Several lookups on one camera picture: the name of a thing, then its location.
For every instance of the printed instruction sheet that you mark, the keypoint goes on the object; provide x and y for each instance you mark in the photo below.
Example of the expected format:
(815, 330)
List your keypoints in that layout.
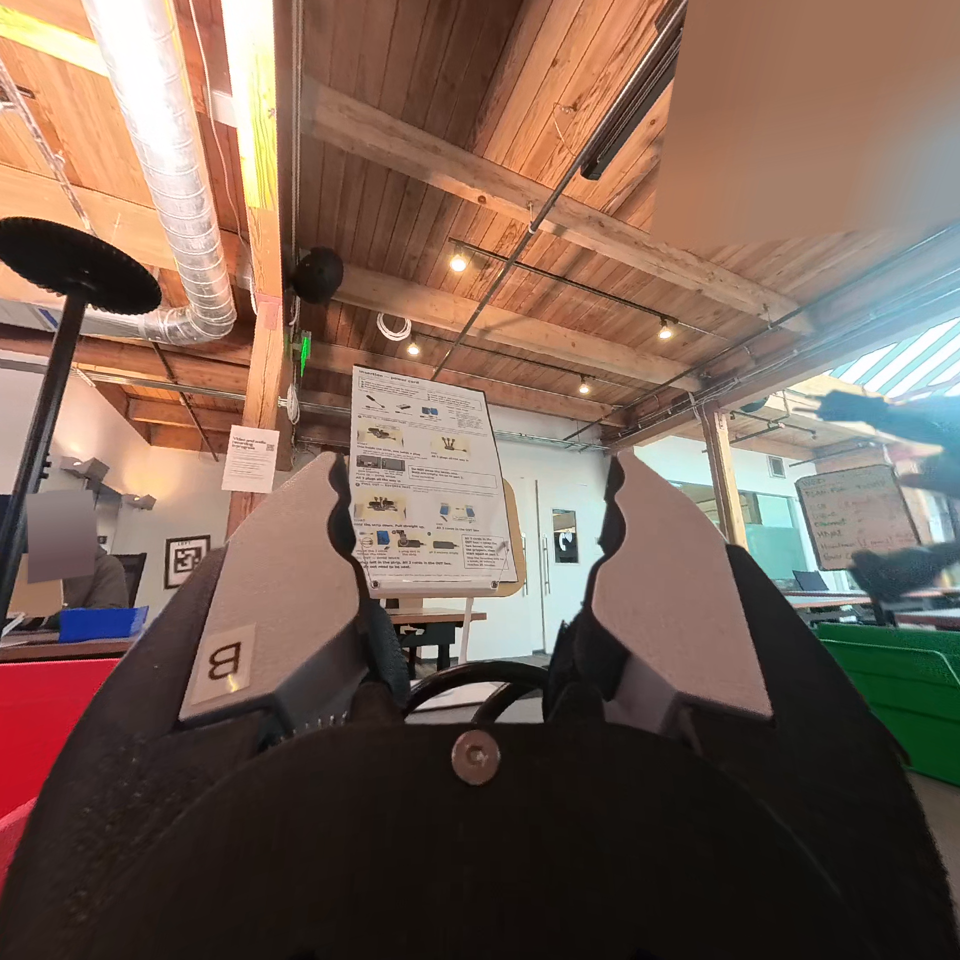
(427, 480)

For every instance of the black round speaker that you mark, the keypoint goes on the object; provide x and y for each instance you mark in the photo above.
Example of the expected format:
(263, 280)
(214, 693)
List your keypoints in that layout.
(316, 274)

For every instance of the red bin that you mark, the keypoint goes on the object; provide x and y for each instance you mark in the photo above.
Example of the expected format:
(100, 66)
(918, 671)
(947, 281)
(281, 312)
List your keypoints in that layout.
(45, 720)

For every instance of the blue bin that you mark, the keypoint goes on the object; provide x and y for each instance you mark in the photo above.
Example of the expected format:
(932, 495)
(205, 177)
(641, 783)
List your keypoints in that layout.
(101, 624)

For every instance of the striped awning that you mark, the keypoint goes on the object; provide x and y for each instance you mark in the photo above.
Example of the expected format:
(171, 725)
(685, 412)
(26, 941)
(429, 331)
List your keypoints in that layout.
(907, 360)

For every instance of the silver ventilation duct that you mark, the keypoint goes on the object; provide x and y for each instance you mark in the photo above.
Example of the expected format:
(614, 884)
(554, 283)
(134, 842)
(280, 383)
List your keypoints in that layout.
(165, 150)

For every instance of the metal ceiling pipe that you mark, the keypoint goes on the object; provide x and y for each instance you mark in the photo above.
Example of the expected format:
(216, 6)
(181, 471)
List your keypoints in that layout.
(525, 240)

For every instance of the white door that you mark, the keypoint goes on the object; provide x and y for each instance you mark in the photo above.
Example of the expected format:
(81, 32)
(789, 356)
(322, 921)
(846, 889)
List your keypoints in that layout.
(570, 487)

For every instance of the wooden support post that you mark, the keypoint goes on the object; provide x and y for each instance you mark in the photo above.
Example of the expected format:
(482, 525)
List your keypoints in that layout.
(262, 225)

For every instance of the wooden desk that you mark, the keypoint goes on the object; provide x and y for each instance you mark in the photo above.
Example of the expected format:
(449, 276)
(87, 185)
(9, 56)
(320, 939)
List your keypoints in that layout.
(435, 616)

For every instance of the white paper notice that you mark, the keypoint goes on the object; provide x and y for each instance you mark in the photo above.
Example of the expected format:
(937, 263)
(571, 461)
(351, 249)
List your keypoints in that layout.
(250, 459)

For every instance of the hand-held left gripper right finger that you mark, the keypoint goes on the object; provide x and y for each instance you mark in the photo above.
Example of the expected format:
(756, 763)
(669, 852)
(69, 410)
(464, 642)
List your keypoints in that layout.
(667, 600)

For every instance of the black and white tag poster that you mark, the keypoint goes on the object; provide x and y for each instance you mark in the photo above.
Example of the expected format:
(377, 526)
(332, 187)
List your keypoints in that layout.
(187, 562)

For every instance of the black ceiling rail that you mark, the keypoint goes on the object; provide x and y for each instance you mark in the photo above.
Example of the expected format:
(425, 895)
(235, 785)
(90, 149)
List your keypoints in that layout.
(630, 97)

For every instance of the black disc stand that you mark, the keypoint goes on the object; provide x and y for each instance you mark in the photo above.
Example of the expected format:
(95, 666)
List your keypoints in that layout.
(75, 262)

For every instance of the green bin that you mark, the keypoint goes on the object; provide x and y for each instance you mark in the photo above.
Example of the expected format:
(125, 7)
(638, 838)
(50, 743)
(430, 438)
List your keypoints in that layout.
(900, 690)

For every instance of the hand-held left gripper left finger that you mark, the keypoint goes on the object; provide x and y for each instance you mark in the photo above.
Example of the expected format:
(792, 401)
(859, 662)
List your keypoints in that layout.
(285, 585)

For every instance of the whiteboard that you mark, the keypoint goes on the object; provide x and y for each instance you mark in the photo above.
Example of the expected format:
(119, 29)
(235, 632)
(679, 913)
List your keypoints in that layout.
(847, 517)

